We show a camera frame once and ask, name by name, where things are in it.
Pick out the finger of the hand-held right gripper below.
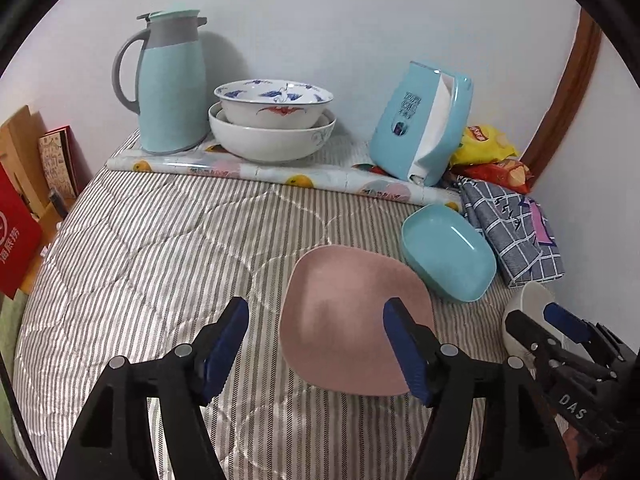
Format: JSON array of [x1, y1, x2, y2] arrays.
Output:
[[544, 302, 623, 358], [504, 311, 558, 376]]

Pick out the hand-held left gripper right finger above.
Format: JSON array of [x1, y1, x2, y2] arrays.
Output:
[[382, 297, 576, 480]]

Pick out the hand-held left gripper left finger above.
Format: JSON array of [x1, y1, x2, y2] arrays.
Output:
[[55, 297, 250, 480]]

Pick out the plain white bowl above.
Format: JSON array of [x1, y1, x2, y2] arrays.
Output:
[[502, 281, 568, 356]]

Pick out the pink plate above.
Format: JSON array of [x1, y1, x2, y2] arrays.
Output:
[[280, 247, 435, 397]]

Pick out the teal dish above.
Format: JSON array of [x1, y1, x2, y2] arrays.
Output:
[[402, 204, 497, 304]]

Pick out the grey checked cloth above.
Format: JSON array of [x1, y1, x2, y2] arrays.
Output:
[[457, 177, 566, 288]]

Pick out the striped quilt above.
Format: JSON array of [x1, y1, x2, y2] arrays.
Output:
[[12, 127, 571, 480]]

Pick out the red chips bag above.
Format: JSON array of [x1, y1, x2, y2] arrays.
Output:
[[457, 158, 532, 195]]

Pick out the fruit print table mat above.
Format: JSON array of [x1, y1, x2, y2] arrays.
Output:
[[106, 132, 463, 211]]

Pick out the yellow chips bag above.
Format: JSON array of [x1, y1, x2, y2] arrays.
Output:
[[450, 125, 521, 167]]

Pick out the large white bowl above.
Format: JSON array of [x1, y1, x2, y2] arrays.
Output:
[[208, 102, 337, 163]]

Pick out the teal tissue box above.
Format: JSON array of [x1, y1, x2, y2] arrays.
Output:
[[369, 61, 474, 188]]

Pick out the green cloth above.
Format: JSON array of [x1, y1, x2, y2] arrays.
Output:
[[0, 290, 26, 441]]

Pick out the red box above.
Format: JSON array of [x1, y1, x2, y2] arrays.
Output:
[[0, 162, 44, 301]]

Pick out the painted white bowl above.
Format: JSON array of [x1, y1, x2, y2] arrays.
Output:
[[214, 79, 334, 128]]

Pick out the teal thermos jug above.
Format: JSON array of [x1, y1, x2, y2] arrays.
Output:
[[112, 9, 210, 155]]

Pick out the cardboard box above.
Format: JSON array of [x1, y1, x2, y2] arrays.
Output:
[[0, 105, 76, 221]]

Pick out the wooden door frame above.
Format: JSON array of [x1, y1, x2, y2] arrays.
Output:
[[520, 7, 603, 178]]

